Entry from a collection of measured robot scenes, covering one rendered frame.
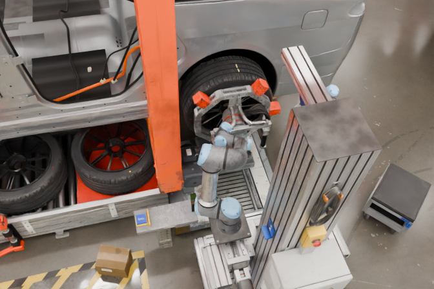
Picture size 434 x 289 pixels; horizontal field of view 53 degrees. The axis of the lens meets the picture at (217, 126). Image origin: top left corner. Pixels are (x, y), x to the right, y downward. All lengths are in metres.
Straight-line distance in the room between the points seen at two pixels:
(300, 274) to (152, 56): 1.24
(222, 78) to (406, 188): 1.73
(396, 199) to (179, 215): 1.67
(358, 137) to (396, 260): 2.28
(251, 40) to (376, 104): 2.10
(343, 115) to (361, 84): 3.13
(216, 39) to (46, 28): 1.53
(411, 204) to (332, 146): 2.15
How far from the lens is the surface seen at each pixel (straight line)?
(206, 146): 2.18
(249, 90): 2.89
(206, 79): 2.92
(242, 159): 2.19
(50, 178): 3.35
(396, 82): 4.94
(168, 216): 3.10
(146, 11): 1.89
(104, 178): 3.25
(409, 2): 6.13
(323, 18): 2.98
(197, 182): 3.37
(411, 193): 3.70
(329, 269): 2.22
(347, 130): 1.62
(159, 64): 2.10
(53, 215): 3.35
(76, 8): 4.16
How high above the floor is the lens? 3.24
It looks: 52 degrees down
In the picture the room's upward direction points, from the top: 4 degrees clockwise
